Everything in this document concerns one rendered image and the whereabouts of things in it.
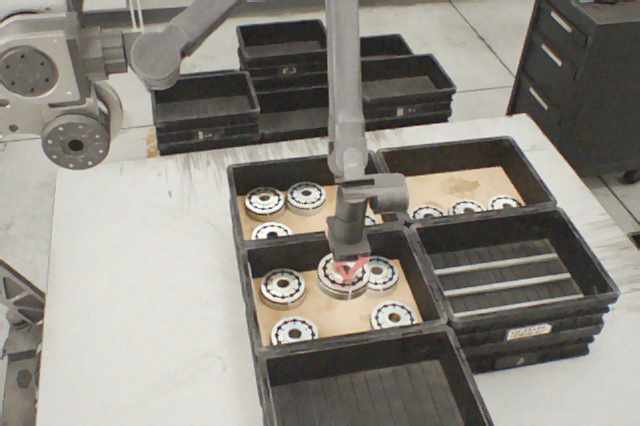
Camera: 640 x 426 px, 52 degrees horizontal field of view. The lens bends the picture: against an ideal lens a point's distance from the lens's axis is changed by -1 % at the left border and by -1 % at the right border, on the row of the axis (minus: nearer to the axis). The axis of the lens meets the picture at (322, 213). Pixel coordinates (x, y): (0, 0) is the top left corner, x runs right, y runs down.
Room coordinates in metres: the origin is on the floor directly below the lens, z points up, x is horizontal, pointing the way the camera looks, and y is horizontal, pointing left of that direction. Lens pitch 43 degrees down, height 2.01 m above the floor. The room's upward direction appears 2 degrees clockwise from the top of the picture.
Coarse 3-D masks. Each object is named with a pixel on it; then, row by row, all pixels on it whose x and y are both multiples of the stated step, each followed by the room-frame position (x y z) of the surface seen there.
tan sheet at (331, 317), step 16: (304, 272) 1.07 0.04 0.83; (400, 272) 1.08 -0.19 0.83; (256, 288) 1.01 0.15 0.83; (400, 288) 1.03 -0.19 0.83; (256, 304) 0.96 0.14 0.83; (304, 304) 0.97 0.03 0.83; (320, 304) 0.97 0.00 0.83; (336, 304) 0.97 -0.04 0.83; (352, 304) 0.98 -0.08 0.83; (368, 304) 0.98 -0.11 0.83; (272, 320) 0.92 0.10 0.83; (320, 320) 0.93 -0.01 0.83; (336, 320) 0.93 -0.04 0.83; (352, 320) 0.93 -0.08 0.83; (368, 320) 0.93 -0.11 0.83; (320, 336) 0.88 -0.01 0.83
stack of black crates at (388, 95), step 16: (368, 64) 2.50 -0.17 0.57; (384, 64) 2.52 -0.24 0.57; (400, 64) 2.54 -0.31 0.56; (416, 64) 2.56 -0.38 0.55; (432, 64) 2.54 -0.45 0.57; (368, 80) 2.51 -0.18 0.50; (384, 80) 2.52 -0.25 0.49; (400, 80) 2.53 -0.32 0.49; (416, 80) 2.53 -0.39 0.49; (432, 80) 2.52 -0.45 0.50; (448, 80) 2.37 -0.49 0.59; (368, 96) 2.22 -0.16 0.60; (384, 96) 2.23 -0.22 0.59; (400, 96) 2.24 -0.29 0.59; (416, 96) 2.26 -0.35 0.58; (432, 96) 2.28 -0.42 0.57; (448, 96) 2.31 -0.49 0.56; (368, 112) 2.22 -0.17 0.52; (384, 112) 2.24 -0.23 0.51; (400, 112) 2.25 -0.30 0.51; (416, 112) 2.27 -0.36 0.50; (432, 112) 2.29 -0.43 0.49; (448, 112) 2.30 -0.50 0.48; (368, 128) 2.22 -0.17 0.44; (384, 128) 2.24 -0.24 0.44
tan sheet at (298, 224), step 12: (240, 204) 1.30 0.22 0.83; (240, 216) 1.25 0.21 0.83; (288, 216) 1.26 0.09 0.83; (300, 216) 1.26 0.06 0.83; (312, 216) 1.27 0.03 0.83; (324, 216) 1.27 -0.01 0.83; (252, 228) 1.21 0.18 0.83; (300, 228) 1.22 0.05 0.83; (312, 228) 1.22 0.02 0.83; (324, 228) 1.22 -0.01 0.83
